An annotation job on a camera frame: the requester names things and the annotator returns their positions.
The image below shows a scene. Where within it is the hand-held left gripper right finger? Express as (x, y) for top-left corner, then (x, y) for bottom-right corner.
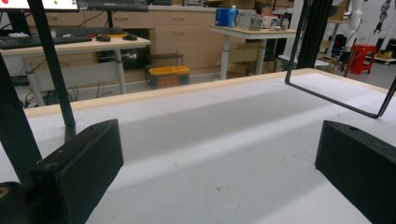
(314, 119), (396, 224)

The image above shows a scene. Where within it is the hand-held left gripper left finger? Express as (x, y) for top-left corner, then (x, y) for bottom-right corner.
(29, 119), (125, 224)

